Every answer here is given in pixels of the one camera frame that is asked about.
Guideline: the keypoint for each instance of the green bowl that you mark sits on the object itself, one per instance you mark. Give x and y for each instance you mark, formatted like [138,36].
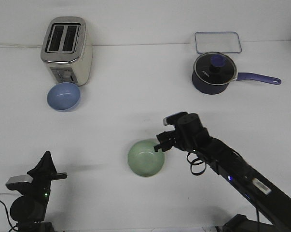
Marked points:
[143,160]

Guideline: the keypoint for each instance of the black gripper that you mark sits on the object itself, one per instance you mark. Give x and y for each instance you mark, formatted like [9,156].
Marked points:
[173,138]
[45,173]

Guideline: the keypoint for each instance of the dark blue saucepan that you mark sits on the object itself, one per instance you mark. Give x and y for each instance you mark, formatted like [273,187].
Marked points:
[212,89]

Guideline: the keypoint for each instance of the blue bowl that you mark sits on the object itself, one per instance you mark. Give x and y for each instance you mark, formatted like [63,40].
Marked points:
[64,97]

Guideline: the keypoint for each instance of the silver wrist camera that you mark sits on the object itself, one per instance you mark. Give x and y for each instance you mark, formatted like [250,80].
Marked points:
[172,119]
[19,182]

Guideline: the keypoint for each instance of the glass pot lid blue knob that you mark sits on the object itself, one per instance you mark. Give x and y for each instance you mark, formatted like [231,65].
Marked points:
[215,68]

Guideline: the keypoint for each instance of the clear container lid blue rim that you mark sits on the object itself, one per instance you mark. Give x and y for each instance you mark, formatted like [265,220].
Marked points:
[227,42]

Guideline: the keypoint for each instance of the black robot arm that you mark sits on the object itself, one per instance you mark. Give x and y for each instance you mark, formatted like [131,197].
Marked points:
[190,136]
[29,209]

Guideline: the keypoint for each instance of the silver two-slot toaster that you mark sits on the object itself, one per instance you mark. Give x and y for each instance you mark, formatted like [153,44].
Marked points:
[67,50]

